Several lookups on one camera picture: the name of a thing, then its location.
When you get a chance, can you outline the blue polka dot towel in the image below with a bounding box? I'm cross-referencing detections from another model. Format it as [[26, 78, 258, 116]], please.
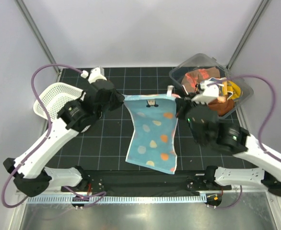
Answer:
[[124, 85, 177, 174]]

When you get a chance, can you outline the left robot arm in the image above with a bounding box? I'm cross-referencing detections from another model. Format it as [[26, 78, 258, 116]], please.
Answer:
[[3, 80, 125, 197]]

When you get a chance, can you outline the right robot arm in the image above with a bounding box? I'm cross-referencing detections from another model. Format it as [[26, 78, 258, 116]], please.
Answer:
[[175, 97, 281, 197]]

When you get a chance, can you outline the pink brown towel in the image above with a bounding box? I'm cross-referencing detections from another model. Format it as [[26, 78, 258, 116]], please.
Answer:
[[181, 67, 221, 93]]

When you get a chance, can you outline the white perforated plastic basket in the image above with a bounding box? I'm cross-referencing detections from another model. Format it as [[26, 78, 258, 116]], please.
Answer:
[[33, 82, 93, 134]]

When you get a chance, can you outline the yellow blue patterned towel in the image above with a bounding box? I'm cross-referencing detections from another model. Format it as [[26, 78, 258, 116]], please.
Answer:
[[210, 78, 242, 101]]

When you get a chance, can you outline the clear plastic storage bin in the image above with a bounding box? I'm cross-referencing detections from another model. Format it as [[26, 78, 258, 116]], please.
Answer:
[[169, 53, 254, 119]]

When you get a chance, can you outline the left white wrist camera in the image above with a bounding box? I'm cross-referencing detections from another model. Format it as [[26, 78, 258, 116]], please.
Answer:
[[80, 67, 107, 83]]

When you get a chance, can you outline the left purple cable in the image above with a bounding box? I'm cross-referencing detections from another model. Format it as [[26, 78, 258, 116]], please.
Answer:
[[0, 63, 107, 209]]

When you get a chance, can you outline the white slotted cable duct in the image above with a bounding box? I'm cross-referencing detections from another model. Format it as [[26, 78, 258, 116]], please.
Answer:
[[27, 194, 207, 204]]

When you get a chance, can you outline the left aluminium frame post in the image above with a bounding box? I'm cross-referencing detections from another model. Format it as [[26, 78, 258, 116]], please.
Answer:
[[13, 0, 61, 74]]

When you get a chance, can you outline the aluminium frame post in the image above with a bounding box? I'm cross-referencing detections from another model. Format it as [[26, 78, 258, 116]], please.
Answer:
[[13, 0, 61, 74], [226, 0, 271, 70]]

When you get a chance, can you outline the right aluminium frame post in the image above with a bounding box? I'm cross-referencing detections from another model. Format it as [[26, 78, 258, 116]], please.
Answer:
[[226, 0, 271, 70]]

